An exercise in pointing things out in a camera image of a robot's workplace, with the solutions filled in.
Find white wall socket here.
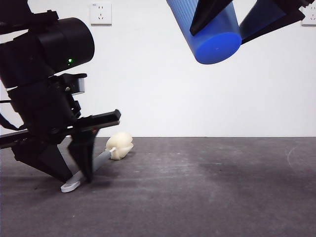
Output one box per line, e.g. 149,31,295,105
298,5,316,27
90,3,113,26

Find grey-handled sponge cup brush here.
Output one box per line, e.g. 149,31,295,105
60,132,134,193

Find blue ribbed plastic cup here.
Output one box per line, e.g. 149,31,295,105
165,0,242,65

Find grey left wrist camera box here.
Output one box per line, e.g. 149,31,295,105
71,73,88,96

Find thick black sleeved cable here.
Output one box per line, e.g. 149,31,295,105
0,112,27,131

